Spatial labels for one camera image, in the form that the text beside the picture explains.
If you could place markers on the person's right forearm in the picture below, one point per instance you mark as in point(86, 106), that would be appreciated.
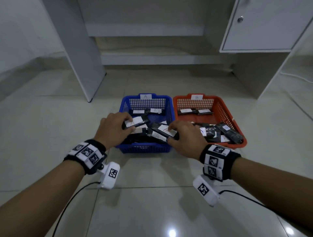
point(276, 188)

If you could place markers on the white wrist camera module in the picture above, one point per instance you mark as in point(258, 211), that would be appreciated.
point(110, 175)
point(205, 190)

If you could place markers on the white desk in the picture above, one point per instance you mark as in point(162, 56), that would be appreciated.
point(83, 48)

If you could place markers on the orange plastic basket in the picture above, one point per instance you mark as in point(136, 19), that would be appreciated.
point(220, 112)

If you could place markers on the white cabinet door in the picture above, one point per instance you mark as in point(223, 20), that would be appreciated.
point(264, 29)

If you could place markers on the person's right hand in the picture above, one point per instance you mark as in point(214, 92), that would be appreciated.
point(189, 141)

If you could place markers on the person's left hand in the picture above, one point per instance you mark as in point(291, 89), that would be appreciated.
point(112, 129)

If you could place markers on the blue plastic basket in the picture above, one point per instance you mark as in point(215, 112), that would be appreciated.
point(156, 118)

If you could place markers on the person's left forearm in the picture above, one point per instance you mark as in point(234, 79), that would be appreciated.
point(36, 205)

